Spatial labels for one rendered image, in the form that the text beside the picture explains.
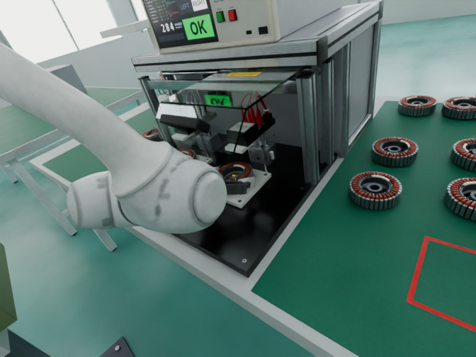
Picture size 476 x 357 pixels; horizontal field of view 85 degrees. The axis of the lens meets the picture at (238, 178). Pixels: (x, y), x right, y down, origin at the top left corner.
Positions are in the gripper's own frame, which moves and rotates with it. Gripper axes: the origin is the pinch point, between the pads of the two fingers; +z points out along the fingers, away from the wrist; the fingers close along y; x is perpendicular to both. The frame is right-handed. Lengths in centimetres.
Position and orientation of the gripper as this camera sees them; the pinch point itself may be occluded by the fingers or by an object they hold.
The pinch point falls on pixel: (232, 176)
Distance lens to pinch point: 74.6
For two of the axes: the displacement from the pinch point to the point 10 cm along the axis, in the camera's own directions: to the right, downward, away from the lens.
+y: 7.7, 2.2, -5.9
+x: 1.0, -9.7, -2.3
